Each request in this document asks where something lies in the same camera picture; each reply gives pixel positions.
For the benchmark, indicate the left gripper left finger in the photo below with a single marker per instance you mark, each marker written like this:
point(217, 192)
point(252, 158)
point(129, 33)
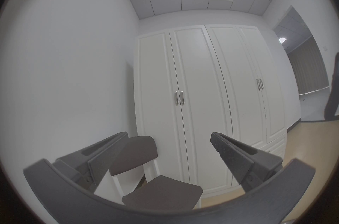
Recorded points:
point(95, 162)

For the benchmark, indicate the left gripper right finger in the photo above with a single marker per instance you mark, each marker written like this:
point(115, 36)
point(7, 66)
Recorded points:
point(241, 162)

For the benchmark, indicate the white chair dark grey seat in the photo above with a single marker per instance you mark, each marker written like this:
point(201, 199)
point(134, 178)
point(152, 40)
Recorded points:
point(135, 154)

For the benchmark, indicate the white wardrobe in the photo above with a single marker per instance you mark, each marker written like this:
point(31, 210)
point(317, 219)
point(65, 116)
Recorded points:
point(201, 85)

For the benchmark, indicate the grey curtain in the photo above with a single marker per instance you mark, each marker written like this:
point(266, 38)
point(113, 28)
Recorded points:
point(309, 69)

